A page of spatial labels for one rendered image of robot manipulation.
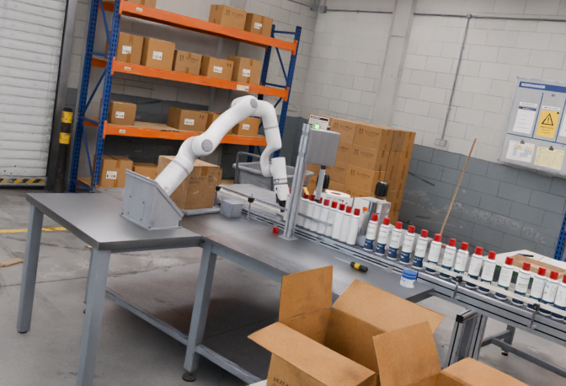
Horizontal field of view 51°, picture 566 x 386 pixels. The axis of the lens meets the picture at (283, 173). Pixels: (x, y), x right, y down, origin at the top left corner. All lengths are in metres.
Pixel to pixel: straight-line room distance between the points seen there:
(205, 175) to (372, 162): 3.55
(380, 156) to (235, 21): 2.51
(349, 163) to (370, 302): 5.22
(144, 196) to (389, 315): 1.68
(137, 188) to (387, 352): 2.02
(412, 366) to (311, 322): 0.41
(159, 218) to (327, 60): 6.66
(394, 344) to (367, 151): 5.49
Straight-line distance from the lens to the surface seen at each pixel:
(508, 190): 7.66
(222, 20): 7.61
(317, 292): 1.87
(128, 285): 4.09
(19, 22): 7.11
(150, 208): 3.13
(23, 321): 3.85
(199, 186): 3.62
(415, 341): 1.61
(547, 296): 2.95
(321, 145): 3.29
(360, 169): 6.98
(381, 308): 1.91
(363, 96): 8.92
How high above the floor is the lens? 1.69
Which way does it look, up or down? 9 degrees down
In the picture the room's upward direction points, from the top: 10 degrees clockwise
